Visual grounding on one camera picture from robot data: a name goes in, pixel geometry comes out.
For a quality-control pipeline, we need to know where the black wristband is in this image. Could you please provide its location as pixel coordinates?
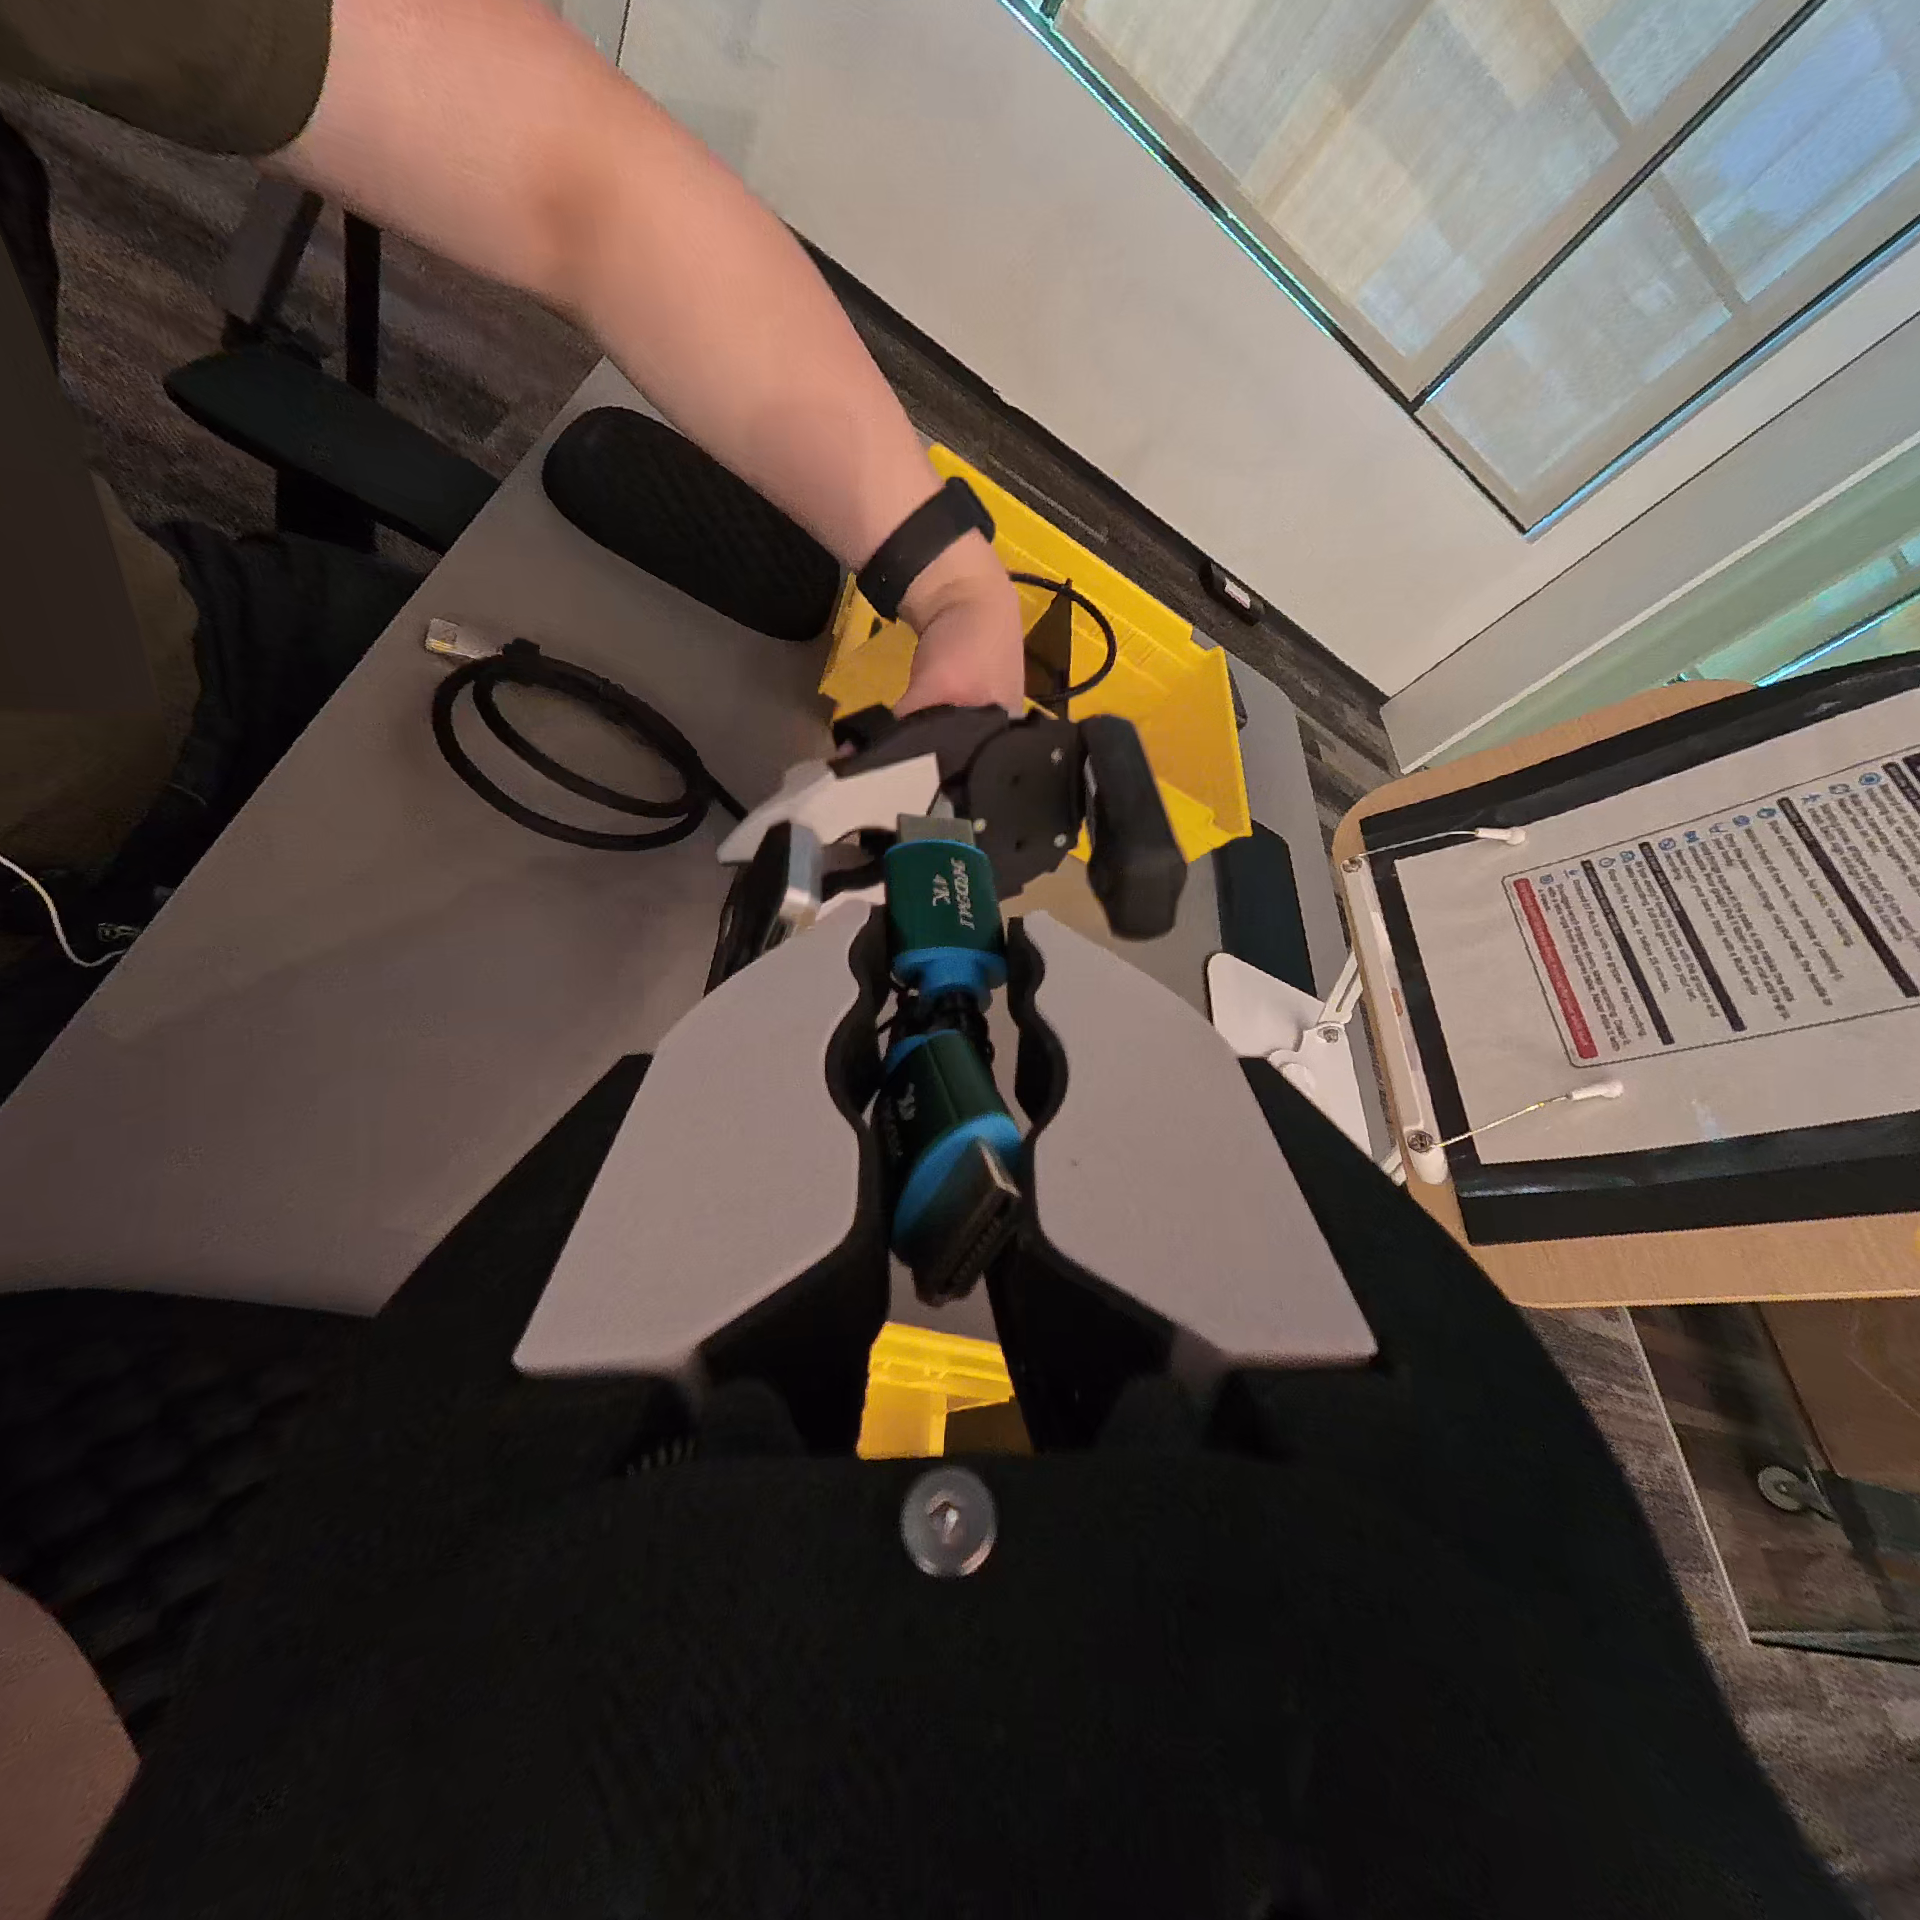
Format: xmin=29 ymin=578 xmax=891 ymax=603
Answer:
xmin=853 ymin=477 xmax=999 ymax=624

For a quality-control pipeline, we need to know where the person's left hand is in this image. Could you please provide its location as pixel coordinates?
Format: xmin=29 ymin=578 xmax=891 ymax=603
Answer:
xmin=896 ymin=538 xmax=1032 ymax=724

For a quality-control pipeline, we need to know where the thin black cable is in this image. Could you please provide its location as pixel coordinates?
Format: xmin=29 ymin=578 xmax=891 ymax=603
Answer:
xmin=1000 ymin=570 xmax=1119 ymax=706

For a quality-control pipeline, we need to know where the black office chair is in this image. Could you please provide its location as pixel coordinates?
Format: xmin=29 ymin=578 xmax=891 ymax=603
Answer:
xmin=161 ymin=187 xmax=504 ymax=558

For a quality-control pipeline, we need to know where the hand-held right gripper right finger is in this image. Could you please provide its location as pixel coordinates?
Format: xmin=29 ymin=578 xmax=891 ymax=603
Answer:
xmin=997 ymin=912 xmax=1377 ymax=1442

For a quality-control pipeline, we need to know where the person's left forearm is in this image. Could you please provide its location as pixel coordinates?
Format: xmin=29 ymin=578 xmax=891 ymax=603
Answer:
xmin=263 ymin=0 xmax=976 ymax=601

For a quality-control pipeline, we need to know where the white stand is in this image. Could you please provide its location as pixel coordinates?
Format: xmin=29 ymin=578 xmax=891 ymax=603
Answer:
xmin=1206 ymin=854 xmax=1448 ymax=1186

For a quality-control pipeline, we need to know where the black wrist rest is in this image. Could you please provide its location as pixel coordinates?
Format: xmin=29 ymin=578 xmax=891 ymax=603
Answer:
xmin=540 ymin=404 xmax=846 ymax=648

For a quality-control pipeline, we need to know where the black silver hdmi switch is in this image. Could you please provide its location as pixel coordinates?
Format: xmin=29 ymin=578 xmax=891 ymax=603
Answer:
xmin=428 ymin=616 xmax=830 ymax=994

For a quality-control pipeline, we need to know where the yellow plastic bin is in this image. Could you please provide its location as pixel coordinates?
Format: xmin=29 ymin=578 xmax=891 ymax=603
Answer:
xmin=855 ymin=1318 xmax=1037 ymax=1461
xmin=816 ymin=441 xmax=1255 ymax=880

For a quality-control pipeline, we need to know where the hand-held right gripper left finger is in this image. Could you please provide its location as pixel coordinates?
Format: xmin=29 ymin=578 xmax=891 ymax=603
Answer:
xmin=511 ymin=908 xmax=902 ymax=1433

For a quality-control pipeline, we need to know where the wooden instruction board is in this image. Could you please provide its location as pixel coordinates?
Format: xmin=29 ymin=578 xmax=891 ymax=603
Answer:
xmin=1332 ymin=657 xmax=1920 ymax=1309

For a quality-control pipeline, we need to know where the rolling glass board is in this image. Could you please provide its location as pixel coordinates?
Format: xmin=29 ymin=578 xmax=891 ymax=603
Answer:
xmin=1628 ymin=1297 xmax=1920 ymax=1667

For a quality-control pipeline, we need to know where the person's olive shirt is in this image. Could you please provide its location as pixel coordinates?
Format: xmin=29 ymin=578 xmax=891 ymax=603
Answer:
xmin=0 ymin=0 xmax=335 ymax=874

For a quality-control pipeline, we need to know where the green plug braided hdmi cable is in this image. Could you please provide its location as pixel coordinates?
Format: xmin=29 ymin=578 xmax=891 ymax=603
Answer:
xmin=877 ymin=809 xmax=1039 ymax=1307

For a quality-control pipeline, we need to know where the large glass window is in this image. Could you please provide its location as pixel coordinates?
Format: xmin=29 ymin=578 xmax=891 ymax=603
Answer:
xmin=1035 ymin=0 xmax=1920 ymax=536

